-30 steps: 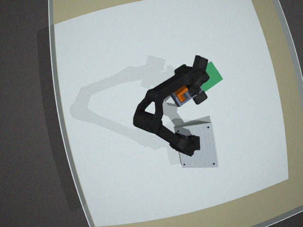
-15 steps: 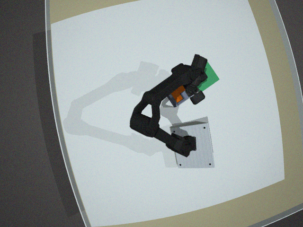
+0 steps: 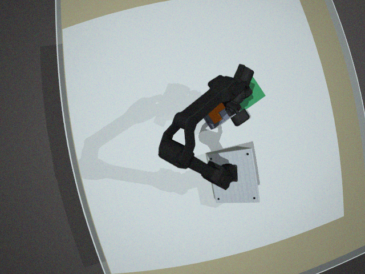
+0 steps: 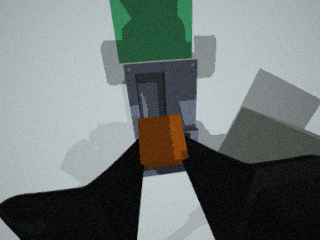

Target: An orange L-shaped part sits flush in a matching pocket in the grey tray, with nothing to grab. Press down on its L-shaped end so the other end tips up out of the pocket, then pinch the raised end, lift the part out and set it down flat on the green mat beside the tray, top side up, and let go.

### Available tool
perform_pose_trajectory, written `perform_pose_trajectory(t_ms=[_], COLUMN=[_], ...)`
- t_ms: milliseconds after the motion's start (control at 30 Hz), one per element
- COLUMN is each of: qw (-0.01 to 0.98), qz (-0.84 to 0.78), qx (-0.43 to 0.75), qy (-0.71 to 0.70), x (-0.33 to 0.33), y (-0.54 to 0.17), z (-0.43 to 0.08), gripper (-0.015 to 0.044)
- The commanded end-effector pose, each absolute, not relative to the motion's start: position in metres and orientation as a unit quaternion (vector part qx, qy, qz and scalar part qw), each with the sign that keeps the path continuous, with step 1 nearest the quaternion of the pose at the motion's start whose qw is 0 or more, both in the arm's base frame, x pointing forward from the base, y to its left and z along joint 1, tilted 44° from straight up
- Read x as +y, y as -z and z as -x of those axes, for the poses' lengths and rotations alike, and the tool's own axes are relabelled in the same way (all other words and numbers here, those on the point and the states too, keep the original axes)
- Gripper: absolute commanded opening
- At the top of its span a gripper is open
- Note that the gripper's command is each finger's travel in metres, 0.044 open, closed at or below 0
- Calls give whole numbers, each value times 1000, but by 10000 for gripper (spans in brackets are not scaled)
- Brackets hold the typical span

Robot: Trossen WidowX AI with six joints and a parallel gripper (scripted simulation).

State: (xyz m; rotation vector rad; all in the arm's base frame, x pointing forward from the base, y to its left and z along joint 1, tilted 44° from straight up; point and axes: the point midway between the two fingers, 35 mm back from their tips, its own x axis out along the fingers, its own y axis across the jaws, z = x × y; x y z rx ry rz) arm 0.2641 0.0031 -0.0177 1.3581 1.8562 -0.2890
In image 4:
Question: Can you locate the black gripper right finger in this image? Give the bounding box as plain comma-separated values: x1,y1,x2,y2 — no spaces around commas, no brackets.
182,136,320,240

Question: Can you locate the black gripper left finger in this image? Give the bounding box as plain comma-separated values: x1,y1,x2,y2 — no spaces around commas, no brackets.
0,139,144,240

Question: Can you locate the orange block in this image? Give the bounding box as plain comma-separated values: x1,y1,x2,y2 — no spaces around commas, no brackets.
138,114,189,169

